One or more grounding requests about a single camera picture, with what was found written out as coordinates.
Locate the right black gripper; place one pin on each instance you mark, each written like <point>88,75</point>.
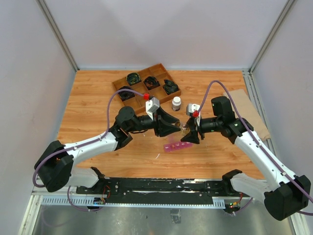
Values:
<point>192,136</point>

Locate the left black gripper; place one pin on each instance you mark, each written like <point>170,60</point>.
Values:
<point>161,121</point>

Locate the clear capsule bottle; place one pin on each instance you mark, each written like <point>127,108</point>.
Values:
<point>184,129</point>

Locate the white cap pill bottle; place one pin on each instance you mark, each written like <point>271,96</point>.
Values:
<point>176,103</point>

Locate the pink weekly pill organizer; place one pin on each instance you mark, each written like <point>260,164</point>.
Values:
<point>174,143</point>

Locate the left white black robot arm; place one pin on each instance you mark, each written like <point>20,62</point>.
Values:
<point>56,168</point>

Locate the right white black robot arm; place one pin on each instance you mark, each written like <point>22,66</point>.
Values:
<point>283,192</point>

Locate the green blue coiled belt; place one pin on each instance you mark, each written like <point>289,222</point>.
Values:
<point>170,86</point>

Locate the black red coiled belt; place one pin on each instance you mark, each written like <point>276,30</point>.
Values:
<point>151,82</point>

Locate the wooden compartment tray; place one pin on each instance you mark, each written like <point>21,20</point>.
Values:
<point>138,102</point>

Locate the green yellow coiled belt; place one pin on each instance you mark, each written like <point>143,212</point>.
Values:
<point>133,78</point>

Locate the light wooden board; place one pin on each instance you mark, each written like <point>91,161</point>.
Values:
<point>249,112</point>

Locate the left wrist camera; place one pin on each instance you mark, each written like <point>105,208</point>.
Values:
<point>151,106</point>

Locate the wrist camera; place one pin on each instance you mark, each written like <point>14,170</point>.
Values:
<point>193,110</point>
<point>151,106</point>

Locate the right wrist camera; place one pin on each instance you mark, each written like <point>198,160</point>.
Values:
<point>193,110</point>

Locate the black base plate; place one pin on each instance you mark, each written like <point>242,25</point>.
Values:
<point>157,188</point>

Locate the grey slotted cable duct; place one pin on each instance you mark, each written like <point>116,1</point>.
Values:
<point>169,201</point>

